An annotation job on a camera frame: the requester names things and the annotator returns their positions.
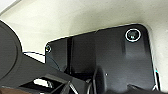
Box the grey robot torso link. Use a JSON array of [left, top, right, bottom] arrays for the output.
[[0, 19, 96, 94]]

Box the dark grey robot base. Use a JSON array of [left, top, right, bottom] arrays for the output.
[[44, 23, 158, 94]]

